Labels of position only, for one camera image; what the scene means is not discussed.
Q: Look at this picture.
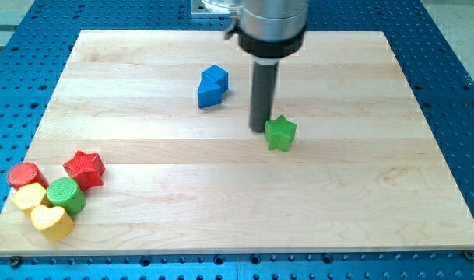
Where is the silver arm mounting base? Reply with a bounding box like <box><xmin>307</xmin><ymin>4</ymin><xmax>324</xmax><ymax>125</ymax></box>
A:
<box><xmin>190</xmin><ymin>0</ymin><xmax>242</xmax><ymax>17</ymax></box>

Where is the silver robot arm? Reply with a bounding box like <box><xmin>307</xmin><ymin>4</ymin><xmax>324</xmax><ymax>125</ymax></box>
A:
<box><xmin>224</xmin><ymin>0</ymin><xmax>309</xmax><ymax>66</ymax></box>

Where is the green star block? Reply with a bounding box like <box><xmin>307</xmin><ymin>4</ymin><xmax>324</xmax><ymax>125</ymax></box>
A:
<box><xmin>265</xmin><ymin>115</ymin><xmax>297</xmax><ymax>152</ymax></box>

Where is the red star block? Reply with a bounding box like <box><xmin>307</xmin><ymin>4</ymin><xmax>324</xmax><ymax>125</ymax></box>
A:
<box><xmin>63</xmin><ymin>150</ymin><xmax>105</xmax><ymax>192</ymax></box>

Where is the green circle block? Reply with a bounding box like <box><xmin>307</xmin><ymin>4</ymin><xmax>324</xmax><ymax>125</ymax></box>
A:
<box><xmin>46</xmin><ymin>177</ymin><xmax>86</xmax><ymax>215</ymax></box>

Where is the red circle block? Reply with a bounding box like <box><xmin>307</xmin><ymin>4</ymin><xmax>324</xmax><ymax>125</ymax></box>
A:
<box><xmin>7</xmin><ymin>162</ymin><xmax>49</xmax><ymax>190</ymax></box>

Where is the blue triangle block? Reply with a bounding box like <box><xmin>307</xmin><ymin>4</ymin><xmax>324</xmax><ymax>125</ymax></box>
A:
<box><xmin>197</xmin><ymin>78</ymin><xmax>223</xmax><ymax>109</ymax></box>

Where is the blue cube block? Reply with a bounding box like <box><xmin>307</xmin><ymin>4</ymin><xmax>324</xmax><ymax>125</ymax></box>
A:
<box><xmin>201</xmin><ymin>65</ymin><xmax>229</xmax><ymax>92</ymax></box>

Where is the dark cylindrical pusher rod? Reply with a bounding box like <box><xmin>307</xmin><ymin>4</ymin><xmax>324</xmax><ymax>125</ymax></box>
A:
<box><xmin>249</xmin><ymin>58</ymin><xmax>279</xmax><ymax>132</ymax></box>

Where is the wooden board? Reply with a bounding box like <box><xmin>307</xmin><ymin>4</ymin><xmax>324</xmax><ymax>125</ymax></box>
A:
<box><xmin>0</xmin><ymin>30</ymin><xmax>474</xmax><ymax>256</ymax></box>

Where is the yellow heart block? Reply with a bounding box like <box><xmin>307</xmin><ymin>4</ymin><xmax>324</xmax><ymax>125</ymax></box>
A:
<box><xmin>30</xmin><ymin>205</ymin><xmax>74</xmax><ymax>242</ymax></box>

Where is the yellow hexagon block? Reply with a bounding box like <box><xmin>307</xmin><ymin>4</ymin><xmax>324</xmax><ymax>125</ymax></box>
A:
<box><xmin>12</xmin><ymin>183</ymin><xmax>53</xmax><ymax>218</ymax></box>

